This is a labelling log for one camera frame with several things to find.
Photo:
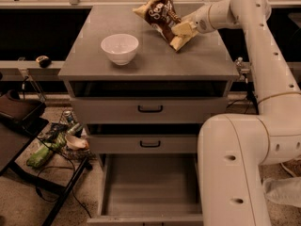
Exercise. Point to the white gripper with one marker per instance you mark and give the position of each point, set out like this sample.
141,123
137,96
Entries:
199,22

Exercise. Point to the brown chip bag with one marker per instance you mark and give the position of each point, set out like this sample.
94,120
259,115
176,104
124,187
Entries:
161,15

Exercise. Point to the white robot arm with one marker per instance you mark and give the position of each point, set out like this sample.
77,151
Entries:
233,147

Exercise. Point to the grey drawer cabinet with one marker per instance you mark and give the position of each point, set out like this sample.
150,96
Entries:
202,69

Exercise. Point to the top grey drawer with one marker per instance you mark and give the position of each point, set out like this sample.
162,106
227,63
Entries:
153,110

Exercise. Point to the grey drawer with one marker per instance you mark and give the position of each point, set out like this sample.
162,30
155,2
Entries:
149,190
143,144
153,110

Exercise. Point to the middle grey drawer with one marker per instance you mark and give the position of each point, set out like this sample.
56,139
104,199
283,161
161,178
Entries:
143,144

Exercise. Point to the bottom grey drawer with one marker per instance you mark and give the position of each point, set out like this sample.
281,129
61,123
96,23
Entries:
149,190

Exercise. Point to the green snack bag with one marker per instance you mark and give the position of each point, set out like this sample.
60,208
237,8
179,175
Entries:
48,146

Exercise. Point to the white ceramic bowl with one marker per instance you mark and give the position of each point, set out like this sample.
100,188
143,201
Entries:
120,48

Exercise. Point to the black tripod stand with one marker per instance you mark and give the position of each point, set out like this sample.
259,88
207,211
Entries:
244,71

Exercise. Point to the soda can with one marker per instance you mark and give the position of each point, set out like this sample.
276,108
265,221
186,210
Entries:
69,117

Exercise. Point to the black yellow tape measure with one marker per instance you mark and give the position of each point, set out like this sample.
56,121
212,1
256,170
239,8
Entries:
43,61

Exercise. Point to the small white bowl on floor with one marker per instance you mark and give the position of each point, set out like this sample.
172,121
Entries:
75,143

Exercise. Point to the dark brown tray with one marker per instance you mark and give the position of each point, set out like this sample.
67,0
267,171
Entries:
16,111

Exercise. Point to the grey trouser leg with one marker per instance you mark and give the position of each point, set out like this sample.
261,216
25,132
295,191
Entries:
283,191

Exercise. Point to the black side table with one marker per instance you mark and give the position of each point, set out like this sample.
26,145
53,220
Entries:
12,144

